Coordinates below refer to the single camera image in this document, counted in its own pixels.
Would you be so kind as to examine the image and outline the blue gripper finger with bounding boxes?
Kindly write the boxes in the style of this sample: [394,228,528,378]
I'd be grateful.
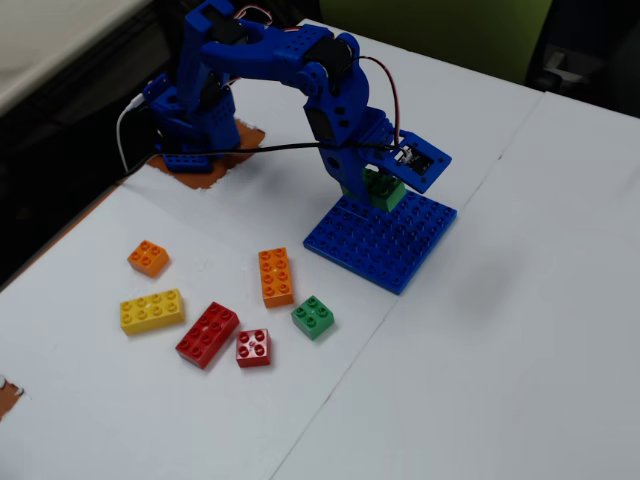
[340,164,374,206]

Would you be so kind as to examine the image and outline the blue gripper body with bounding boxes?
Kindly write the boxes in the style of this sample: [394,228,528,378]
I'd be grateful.
[319,106,401,187]

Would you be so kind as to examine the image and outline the green 2x4 block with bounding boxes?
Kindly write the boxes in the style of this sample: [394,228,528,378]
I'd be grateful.
[362,167,406,212]

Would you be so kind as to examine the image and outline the orange 2x4 block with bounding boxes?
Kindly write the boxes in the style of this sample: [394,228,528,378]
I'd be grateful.
[258,247,295,309]

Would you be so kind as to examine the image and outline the green 2x2 block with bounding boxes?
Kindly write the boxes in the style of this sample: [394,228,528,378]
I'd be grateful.
[290,295,335,342]

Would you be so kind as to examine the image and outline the red 2x2 block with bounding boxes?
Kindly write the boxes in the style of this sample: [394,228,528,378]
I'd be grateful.
[235,328,273,370]

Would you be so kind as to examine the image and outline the red 2x4 block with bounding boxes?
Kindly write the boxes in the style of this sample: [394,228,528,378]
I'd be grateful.
[175,301,241,371]

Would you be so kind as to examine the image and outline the orange 2x2 block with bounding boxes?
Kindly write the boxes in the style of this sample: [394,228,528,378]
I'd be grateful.
[127,239,170,279]

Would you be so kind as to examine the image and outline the yellow 2x4 block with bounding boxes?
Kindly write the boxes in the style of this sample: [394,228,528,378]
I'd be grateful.
[119,288,186,337]

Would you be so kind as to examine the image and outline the blue 8x8 baseplate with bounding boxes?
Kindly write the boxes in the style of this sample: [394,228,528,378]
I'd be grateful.
[302,191,458,296]

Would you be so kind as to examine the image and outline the green partition panel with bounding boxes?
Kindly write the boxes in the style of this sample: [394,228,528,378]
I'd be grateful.
[318,0,554,86]

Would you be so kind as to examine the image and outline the white foam board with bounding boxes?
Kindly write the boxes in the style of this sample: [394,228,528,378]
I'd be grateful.
[272,91,640,480]
[0,18,545,480]

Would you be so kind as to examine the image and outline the black office chair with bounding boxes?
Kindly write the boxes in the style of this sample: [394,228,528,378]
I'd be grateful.
[524,0,640,119]

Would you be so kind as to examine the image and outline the white background desk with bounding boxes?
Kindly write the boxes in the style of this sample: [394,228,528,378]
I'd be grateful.
[0,0,154,104]

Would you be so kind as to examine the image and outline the blue gripper camera mount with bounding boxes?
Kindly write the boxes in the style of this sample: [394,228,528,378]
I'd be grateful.
[380,129,454,194]

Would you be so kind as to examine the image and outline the red white servo wire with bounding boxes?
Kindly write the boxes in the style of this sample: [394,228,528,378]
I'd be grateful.
[355,55,405,146]

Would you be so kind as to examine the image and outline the white usb cable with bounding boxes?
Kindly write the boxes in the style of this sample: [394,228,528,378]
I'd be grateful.
[116,94,149,172]

